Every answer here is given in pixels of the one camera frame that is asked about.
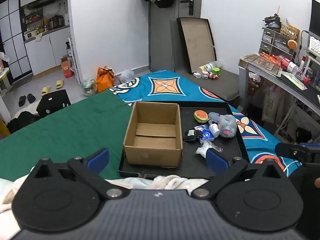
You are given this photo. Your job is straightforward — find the range hood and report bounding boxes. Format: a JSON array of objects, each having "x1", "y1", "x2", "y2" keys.
[{"x1": 25, "y1": 0, "x2": 63, "y2": 8}]

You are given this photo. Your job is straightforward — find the black framed sliding door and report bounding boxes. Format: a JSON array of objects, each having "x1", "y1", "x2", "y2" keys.
[{"x1": 0, "y1": 0, "x2": 33, "y2": 83}]

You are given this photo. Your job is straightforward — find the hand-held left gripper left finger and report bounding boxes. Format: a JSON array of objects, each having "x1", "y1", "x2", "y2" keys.
[{"x1": 31, "y1": 148, "x2": 130, "y2": 201}]

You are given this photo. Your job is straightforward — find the orange gift bag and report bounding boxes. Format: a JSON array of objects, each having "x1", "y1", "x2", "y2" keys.
[{"x1": 96, "y1": 66, "x2": 115, "y2": 93}]

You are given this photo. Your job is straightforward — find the white roll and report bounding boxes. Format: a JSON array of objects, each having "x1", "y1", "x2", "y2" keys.
[{"x1": 209, "y1": 124, "x2": 220, "y2": 138}]

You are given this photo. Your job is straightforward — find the blue tissue pack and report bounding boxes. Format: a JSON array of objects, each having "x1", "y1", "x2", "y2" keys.
[{"x1": 199, "y1": 129, "x2": 215, "y2": 142}]

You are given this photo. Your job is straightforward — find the yellow round table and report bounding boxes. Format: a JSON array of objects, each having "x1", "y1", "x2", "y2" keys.
[{"x1": 0, "y1": 66, "x2": 13, "y2": 138}]

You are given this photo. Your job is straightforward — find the cream tote bag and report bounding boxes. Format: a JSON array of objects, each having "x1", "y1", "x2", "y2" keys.
[{"x1": 261, "y1": 85, "x2": 285, "y2": 123}]

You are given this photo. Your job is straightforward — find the grey drawer organizer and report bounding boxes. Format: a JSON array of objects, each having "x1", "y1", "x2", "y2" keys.
[{"x1": 260, "y1": 26, "x2": 299, "y2": 55}]

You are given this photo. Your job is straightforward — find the clear plastic jar yellow label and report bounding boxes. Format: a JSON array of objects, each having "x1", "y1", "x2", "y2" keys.
[{"x1": 199, "y1": 61, "x2": 223, "y2": 74}]

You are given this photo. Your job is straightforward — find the brown cardboard box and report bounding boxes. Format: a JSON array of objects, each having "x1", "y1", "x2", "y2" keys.
[{"x1": 123, "y1": 102, "x2": 183, "y2": 168}]

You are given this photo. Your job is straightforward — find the clear plastic bottle red label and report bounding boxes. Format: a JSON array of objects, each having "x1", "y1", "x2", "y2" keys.
[{"x1": 277, "y1": 55, "x2": 307, "y2": 80}]

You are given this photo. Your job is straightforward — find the clear glass jar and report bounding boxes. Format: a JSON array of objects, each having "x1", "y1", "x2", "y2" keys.
[{"x1": 81, "y1": 79, "x2": 98, "y2": 97}]

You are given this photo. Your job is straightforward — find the red snack packets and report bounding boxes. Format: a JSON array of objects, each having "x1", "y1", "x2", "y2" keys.
[{"x1": 260, "y1": 52, "x2": 282, "y2": 65}]

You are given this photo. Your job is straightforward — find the burger plush toy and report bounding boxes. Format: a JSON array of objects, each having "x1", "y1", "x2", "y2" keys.
[{"x1": 194, "y1": 110, "x2": 209, "y2": 123}]

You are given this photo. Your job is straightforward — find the white knotted plastic bag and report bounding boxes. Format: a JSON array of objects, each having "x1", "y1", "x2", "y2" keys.
[{"x1": 120, "y1": 69, "x2": 135, "y2": 84}]

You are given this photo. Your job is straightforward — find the blue patterned blanket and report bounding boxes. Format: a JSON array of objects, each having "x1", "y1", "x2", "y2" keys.
[{"x1": 109, "y1": 70, "x2": 303, "y2": 178}]

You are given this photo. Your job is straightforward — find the black clothes pile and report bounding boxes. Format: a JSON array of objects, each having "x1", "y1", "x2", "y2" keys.
[{"x1": 6, "y1": 111, "x2": 40, "y2": 134}]

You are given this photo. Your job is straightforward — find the black dice stool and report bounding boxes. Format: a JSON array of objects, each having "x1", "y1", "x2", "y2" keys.
[{"x1": 36, "y1": 89, "x2": 72, "y2": 118}]

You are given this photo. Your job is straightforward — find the white lower kitchen cabinet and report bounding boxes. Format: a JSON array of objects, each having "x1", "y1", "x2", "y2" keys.
[{"x1": 24, "y1": 26, "x2": 73, "y2": 77}]

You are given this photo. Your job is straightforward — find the brown patterned board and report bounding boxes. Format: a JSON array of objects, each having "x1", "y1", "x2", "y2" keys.
[{"x1": 244, "y1": 54, "x2": 284, "y2": 75}]

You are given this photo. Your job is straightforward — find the black monitor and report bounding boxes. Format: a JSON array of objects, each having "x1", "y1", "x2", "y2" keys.
[{"x1": 309, "y1": 0, "x2": 320, "y2": 37}]

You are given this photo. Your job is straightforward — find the grey mouse plush toy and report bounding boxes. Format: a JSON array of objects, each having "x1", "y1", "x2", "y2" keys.
[{"x1": 215, "y1": 114, "x2": 237, "y2": 139}]

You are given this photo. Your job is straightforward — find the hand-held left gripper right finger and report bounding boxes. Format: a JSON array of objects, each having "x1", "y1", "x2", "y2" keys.
[{"x1": 190, "y1": 149, "x2": 289, "y2": 201}]

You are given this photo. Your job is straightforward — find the white narrow rack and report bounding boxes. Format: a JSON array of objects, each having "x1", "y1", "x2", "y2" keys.
[{"x1": 67, "y1": 36, "x2": 82, "y2": 84}]

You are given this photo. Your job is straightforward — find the black tray lid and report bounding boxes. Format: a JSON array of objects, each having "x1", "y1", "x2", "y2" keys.
[{"x1": 176, "y1": 17, "x2": 217, "y2": 75}]

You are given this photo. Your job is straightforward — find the green blanket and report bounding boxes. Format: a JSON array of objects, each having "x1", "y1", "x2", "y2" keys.
[{"x1": 0, "y1": 90, "x2": 135, "y2": 180}]

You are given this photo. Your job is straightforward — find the woven bamboo basket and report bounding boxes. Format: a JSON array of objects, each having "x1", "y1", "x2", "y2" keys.
[{"x1": 280, "y1": 24, "x2": 300, "y2": 40}]

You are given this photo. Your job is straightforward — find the black door lock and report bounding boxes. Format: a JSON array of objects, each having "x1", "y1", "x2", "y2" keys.
[{"x1": 180, "y1": 0, "x2": 195, "y2": 15}]

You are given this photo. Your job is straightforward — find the black flower-shaped pouch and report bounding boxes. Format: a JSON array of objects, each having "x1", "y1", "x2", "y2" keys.
[{"x1": 183, "y1": 129, "x2": 200, "y2": 143}]

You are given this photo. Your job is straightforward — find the white keyboard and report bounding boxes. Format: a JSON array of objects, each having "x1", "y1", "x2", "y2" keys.
[{"x1": 308, "y1": 35, "x2": 320, "y2": 54}]

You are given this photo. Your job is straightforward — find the green and white packet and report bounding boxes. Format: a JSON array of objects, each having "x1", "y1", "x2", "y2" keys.
[{"x1": 281, "y1": 71, "x2": 308, "y2": 90}]

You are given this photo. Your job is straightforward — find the black shallow tray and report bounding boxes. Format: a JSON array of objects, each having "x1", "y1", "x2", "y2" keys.
[{"x1": 118, "y1": 101, "x2": 250, "y2": 180}]

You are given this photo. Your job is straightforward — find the cream fleece blanket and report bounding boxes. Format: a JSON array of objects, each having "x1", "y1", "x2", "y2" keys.
[{"x1": 0, "y1": 174, "x2": 209, "y2": 240}]

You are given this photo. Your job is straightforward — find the dark wooden model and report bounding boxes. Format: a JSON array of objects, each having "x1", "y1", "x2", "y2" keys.
[{"x1": 262, "y1": 12, "x2": 282, "y2": 28}]

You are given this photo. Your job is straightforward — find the grey desk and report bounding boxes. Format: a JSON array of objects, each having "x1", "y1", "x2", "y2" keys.
[{"x1": 239, "y1": 54, "x2": 320, "y2": 140}]

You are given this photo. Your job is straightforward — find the grey door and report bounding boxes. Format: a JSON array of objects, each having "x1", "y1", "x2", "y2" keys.
[{"x1": 149, "y1": 0, "x2": 203, "y2": 72}]

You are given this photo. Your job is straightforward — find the orange cardboard box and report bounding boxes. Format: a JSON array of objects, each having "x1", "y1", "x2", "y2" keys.
[{"x1": 61, "y1": 55, "x2": 75, "y2": 79}]

